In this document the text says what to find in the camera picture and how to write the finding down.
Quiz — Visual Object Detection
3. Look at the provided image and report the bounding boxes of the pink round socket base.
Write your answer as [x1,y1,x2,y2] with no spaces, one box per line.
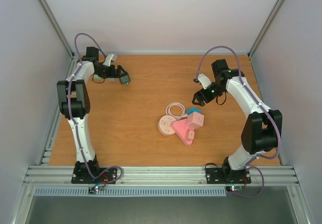
[157,115,176,136]

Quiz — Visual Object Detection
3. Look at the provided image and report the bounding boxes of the pink small plug adapter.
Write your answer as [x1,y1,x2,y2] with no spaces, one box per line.
[186,130,195,141]

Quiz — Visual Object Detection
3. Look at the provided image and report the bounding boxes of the aluminium front rail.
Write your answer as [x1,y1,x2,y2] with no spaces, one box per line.
[23,166,299,187]

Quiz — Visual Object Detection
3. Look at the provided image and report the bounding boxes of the dark green cube socket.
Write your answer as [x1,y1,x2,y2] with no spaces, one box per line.
[119,74,131,85]

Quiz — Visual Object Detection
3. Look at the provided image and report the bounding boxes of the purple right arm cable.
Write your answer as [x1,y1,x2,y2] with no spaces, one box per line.
[196,45,282,198]

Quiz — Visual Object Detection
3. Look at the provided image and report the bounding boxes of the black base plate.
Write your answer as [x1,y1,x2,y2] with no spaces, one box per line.
[71,163,119,184]
[204,163,252,184]

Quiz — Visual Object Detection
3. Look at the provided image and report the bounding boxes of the pink triangular power strip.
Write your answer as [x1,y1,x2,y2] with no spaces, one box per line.
[172,119,195,146]

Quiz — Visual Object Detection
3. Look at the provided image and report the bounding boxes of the right controller board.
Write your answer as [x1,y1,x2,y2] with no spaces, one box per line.
[226,185,245,192]

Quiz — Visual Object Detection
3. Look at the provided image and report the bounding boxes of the light green plug adapter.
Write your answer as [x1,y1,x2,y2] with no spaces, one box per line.
[92,74,104,83]

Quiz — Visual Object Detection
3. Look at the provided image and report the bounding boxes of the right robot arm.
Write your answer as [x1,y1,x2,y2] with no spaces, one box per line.
[192,59,282,183]

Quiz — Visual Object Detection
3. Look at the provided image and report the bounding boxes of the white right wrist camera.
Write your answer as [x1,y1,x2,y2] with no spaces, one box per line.
[194,73,211,89]

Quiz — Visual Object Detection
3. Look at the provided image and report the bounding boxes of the cyan blue plug adapter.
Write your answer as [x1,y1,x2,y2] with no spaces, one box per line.
[186,107,201,115]

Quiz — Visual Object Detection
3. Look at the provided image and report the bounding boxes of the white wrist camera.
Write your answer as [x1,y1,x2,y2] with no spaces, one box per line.
[103,54,117,66]
[194,73,211,89]

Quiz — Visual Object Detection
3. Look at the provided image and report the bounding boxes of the controller board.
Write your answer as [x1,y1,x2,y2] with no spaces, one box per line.
[88,186,104,194]
[226,185,245,192]

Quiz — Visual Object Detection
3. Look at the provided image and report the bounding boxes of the grey slotted cable duct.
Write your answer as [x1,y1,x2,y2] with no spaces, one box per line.
[34,186,226,197]

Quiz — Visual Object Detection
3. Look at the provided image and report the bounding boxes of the pink cube socket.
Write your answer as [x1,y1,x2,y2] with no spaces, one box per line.
[187,112,204,129]

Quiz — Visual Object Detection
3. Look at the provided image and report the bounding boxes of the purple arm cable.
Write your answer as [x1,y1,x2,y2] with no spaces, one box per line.
[67,33,124,184]
[196,45,282,198]

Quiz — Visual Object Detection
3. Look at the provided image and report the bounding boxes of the white coiled power cable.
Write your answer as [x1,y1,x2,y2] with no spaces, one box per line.
[165,102,188,120]

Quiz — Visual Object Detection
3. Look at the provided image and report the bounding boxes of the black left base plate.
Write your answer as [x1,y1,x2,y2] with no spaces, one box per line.
[71,163,119,184]

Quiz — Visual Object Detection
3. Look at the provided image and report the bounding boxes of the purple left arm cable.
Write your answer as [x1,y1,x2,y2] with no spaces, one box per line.
[67,33,124,184]

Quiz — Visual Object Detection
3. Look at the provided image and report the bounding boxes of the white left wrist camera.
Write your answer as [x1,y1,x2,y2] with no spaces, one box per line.
[103,54,117,66]

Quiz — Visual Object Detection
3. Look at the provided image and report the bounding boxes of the left controller board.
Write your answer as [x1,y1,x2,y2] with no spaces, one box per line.
[88,186,104,194]

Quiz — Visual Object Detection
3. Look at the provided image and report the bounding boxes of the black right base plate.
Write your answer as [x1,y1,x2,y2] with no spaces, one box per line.
[204,163,252,184]

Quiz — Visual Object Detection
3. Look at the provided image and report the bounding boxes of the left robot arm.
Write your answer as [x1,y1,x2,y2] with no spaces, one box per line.
[56,47,130,183]

